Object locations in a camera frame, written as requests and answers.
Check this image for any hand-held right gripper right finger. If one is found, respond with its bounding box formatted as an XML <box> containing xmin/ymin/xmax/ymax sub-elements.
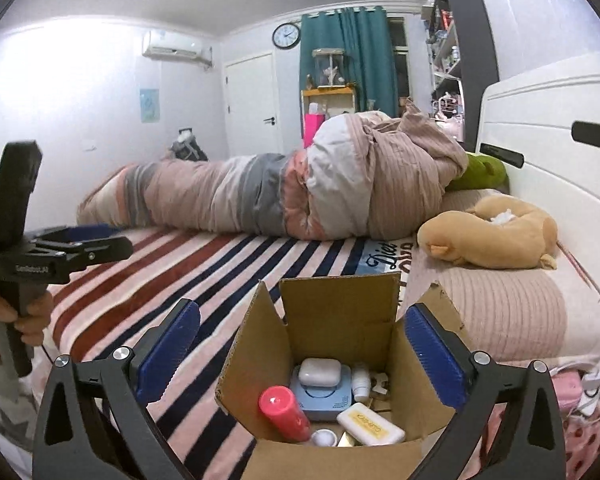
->
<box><xmin>404</xmin><ymin>302</ymin><xmax>567</xmax><ymax>480</ymax></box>

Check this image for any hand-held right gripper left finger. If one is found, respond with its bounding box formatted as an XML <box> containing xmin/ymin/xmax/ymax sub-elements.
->
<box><xmin>31</xmin><ymin>298</ymin><xmax>202</xmax><ymax>480</ymax></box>

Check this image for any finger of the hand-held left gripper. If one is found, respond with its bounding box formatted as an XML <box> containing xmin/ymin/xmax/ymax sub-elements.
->
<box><xmin>25</xmin><ymin>225</ymin><xmax>125</xmax><ymax>247</ymax></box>
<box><xmin>70</xmin><ymin>236</ymin><xmax>134</xmax><ymax>267</ymax></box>

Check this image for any small white bottle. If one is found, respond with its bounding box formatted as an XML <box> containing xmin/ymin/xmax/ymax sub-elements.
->
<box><xmin>352</xmin><ymin>364</ymin><xmax>372</xmax><ymax>402</ymax></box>

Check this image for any white case with yellow label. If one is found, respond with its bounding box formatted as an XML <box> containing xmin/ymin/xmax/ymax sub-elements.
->
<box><xmin>336</xmin><ymin>402</ymin><xmax>406</xmax><ymax>447</ymax></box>

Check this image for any brown cardboard box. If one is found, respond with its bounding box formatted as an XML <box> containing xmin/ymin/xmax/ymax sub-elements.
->
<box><xmin>215</xmin><ymin>271</ymin><xmax>473</xmax><ymax>480</ymax></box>

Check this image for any white earbud case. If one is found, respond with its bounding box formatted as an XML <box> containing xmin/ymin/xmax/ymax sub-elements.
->
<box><xmin>298</xmin><ymin>357</ymin><xmax>343</xmax><ymax>387</ymax></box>

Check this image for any blue square device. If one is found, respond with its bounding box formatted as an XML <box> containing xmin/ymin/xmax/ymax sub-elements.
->
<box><xmin>289</xmin><ymin>364</ymin><xmax>355</xmax><ymax>423</ymax></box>

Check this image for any pink bottle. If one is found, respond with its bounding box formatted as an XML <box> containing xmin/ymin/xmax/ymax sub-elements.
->
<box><xmin>258</xmin><ymin>385</ymin><xmax>312</xmax><ymax>443</ymax></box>

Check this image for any person's left hand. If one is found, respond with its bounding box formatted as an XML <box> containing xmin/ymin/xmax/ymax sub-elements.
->
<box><xmin>0</xmin><ymin>290</ymin><xmax>55</xmax><ymax>361</ymax></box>

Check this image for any striped blanket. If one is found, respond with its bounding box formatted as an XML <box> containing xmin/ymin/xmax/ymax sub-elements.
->
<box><xmin>42</xmin><ymin>227</ymin><xmax>431</xmax><ymax>480</ymax></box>

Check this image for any beige ribbed pillow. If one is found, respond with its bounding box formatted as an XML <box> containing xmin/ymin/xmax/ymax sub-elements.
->
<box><xmin>405</xmin><ymin>240</ymin><xmax>600</xmax><ymax>366</ymax></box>

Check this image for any rolled pink grey duvet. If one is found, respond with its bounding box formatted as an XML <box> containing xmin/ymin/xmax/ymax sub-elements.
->
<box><xmin>76</xmin><ymin>100</ymin><xmax>470</xmax><ymax>241</ymax></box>

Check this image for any black and white bag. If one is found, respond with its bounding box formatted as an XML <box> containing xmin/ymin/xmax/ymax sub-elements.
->
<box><xmin>169</xmin><ymin>127</ymin><xmax>208</xmax><ymax>162</ymax></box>

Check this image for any pink cloth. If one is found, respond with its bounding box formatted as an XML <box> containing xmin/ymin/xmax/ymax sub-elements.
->
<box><xmin>550</xmin><ymin>372</ymin><xmax>583</xmax><ymax>413</ymax></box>

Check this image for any yellow plush toy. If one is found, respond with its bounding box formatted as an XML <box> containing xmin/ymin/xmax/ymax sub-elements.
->
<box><xmin>417</xmin><ymin>195</ymin><xmax>560</xmax><ymax>270</ymax></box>

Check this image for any pink dotted sheet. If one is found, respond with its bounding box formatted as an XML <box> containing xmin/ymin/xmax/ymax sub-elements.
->
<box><xmin>490</xmin><ymin>400</ymin><xmax>600</xmax><ymax>480</ymax></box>

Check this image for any grey star print cloth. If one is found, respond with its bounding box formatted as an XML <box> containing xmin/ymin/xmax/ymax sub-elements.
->
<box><xmin>0</xmin><ymin>350</ymin><xmax>46</xmax><ymax>461</ymax></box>

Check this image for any green plush toy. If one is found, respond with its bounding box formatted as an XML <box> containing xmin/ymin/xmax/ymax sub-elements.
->
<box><xmin>445</xmin><ymin>154</ymin><xmax>510</xmax><ymax>192</ymax></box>

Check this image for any white door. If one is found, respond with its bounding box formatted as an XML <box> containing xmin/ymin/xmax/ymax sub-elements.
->
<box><xmin>223</xmin><ymin>52</ymin><xmax>283</xmax><ymax>158</ymax></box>

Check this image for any white air conditioner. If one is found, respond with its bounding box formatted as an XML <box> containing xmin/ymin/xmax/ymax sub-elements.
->
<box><xmin>141</xmin><ymin>30</ymin><xmax>213</xmax><ymax>67</ymax></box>

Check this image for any white headboard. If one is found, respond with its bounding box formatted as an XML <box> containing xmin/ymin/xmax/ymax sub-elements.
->
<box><xmin>477</xmin><ymin>57</ymin><xmax>600</xmax><ymax>331</ymax></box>

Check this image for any pink bag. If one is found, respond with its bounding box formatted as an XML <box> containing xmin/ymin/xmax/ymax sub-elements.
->
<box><xmin>303</xmin><ymin>112</ymin><xmax>327</xmax><ymax>148</ymax></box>

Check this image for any yellow side table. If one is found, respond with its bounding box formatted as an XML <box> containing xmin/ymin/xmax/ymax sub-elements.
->
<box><xmin>301</xmin><ymin>86</ymin><xmax>357</xmax><ymax>126</ymax></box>

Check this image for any glass display case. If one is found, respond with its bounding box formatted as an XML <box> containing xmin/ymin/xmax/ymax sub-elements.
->
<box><xmin>312</xmin><ymin>47</ymin><xmax>346</xmax><ymax>88</ymax></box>

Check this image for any window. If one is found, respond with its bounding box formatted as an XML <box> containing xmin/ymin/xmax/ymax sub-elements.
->
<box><xmin>387</xmin><ymin>16</ymin><xmax>411</xmax><ymax>101</ymax></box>

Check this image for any teal curtain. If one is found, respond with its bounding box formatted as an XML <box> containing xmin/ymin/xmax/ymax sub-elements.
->
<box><xmin>299</xmin><ymin>6</ymin><xmax>398</xmax><ymax>118</ymax></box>

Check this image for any dark tall shelf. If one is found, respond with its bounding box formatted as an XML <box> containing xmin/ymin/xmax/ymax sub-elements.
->
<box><xmin>415</xmin><ymin>0</ymin><xmax>501</xmax><ymax>143</ymax></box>

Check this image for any blue wall poster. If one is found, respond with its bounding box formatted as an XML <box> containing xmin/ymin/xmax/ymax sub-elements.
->
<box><xmin>140</xmin><ymin>88</ymin><xmax>161</xmax><ymax>123</ymax></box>

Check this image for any white cable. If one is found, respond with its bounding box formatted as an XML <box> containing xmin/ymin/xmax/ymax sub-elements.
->
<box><xmin>562</xmin><ymin>367</ymin><xmax>600</xmax><ymax>418</ymax></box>

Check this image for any round wall clock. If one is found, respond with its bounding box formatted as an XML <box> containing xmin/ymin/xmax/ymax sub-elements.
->
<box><xmin>272</xmin><ymin>22</ymin><xmax>302</xmax><ymax>51</ymax></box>

